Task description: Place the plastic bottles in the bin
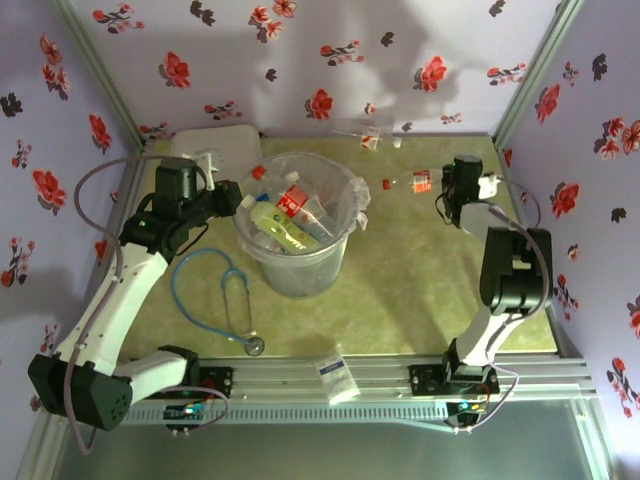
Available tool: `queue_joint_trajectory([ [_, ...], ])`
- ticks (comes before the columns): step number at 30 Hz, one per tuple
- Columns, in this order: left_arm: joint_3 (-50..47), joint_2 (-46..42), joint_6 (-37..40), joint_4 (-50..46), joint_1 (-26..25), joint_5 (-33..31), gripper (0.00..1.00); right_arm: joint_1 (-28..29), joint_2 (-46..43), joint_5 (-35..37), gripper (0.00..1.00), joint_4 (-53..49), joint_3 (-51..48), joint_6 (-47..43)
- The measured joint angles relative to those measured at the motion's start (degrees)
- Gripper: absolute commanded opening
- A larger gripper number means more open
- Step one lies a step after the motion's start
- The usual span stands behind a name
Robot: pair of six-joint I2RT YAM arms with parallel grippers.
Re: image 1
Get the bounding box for red-cap bottle orange label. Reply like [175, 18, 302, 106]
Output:
[382, 169, 444, 195]

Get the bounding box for green drink bottle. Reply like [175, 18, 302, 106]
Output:
[239, 195, 309, 251]

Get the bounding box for red-cap cola bottle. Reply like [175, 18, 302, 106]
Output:
[251, 166, 334, 241]

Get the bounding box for clear bottle red-white label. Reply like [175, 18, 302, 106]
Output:
[332, 124, 404, 151]

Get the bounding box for clear plastic bin liner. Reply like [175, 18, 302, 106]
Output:
[232, 151, 372, 261]

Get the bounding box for grey mesh waste bin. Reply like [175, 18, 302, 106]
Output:
[232, 151, 371, 300]

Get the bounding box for white plastic storage box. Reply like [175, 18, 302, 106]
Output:
[169, 124, 264, 169]

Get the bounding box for blue stethoscope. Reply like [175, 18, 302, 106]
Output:
[171, 247, 266, 357]

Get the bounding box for small circuit board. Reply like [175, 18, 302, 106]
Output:
[164, 402, 209, 436]
[446, 399, 489, 434]

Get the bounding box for small white blue-label packet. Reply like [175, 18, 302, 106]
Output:
[314, 347, 361, 406]

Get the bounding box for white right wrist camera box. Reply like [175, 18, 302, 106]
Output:
[477, 172, 501, 199]

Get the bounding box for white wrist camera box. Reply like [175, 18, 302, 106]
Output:
[477, 172, 501, 199]
[182, 147, 221, 176]

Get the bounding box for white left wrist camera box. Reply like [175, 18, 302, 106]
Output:
[182, 147, 221, 176]

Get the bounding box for lavender left arm cable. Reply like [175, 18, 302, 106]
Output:
[67, 153, 229, 455]

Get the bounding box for aluminium frame post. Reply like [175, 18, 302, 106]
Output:
[492, 0, 586, 149]
[52, 0, 149, 151]

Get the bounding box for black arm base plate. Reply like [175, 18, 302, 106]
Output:
[408, 363, 501, 396]
[197, 366, 236, 400]

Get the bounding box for aluminium table rail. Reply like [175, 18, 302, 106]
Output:
[119, 355, 599, 401]

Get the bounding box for grey slotted cable duct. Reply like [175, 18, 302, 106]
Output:
[122, 407, 451, 425]

